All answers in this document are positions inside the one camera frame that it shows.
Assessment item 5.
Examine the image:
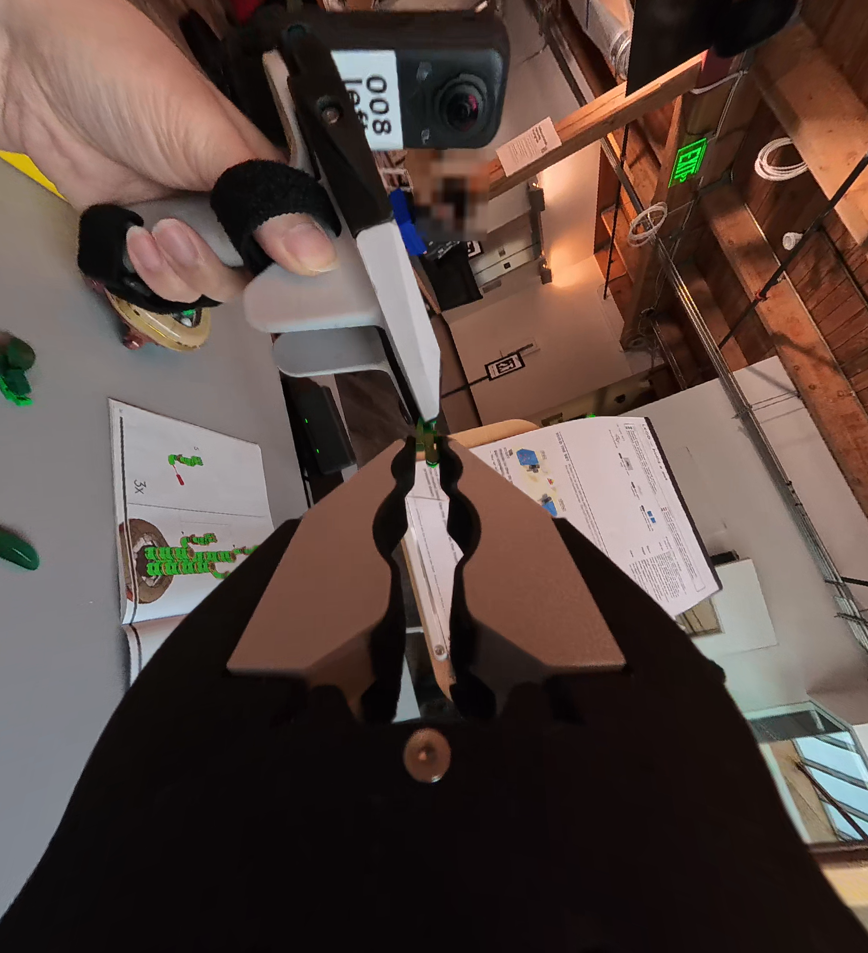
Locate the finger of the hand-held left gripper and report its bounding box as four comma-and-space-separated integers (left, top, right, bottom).
355, 219, 444, 429

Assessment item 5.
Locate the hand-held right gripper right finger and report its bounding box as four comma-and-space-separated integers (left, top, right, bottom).
434, 435, 626, 722

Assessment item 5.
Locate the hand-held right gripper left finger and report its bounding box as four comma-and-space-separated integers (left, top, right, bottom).
225, 435, 416, 723

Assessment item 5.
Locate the lego instruction booklet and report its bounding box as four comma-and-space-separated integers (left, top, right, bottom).
108, 398, 274, 686

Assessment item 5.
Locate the round brown lego pot base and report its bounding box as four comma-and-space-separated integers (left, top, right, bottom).
80, 275, 211, 352

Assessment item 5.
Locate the person's left hand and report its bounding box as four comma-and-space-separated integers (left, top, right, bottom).
0, 0, 341, 297

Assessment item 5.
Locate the instruction sheet on wooden board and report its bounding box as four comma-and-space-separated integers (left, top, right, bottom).
404, 417, 724, 701

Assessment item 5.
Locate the paper notice on beam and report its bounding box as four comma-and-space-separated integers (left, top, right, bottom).
495, 118, 560, 174

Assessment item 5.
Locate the yellow plastic bin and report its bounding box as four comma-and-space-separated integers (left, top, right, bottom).
0, 149, 66, 201

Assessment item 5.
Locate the green exit sign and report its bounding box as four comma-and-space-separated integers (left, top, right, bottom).
668, 134, 710, 189

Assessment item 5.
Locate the white cable coil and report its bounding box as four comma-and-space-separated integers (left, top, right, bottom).
754, 137, 810, 180
627, 203, 669, 247

